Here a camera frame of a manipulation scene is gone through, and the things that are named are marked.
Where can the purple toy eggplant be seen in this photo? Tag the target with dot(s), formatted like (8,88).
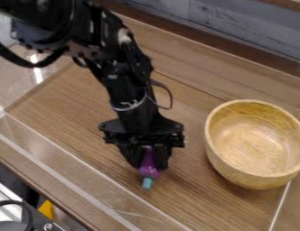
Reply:
(147,169)

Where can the brown wooden bowl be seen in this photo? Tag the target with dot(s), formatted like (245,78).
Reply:
(253,143)

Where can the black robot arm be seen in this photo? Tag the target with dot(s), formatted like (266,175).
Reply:
(80,29)

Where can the yellow and black device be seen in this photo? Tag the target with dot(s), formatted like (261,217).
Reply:
(47,219)

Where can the clear acrylic front wall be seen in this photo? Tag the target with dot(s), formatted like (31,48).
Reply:
(100,204)

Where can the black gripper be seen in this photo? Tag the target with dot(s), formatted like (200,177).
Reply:
(138,127)

